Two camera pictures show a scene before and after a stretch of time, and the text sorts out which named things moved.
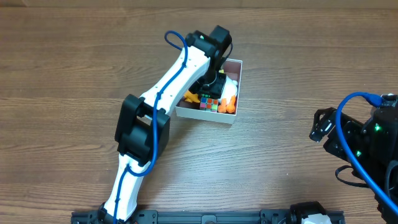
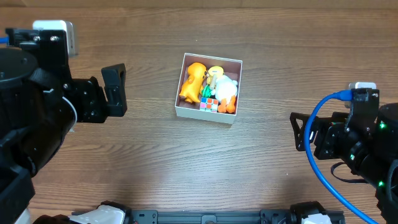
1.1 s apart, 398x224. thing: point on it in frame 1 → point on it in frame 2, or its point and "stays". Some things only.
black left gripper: (211, 86) → (94, 99)
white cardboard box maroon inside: (193, 110) stays
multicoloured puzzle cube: (208, 103) stays
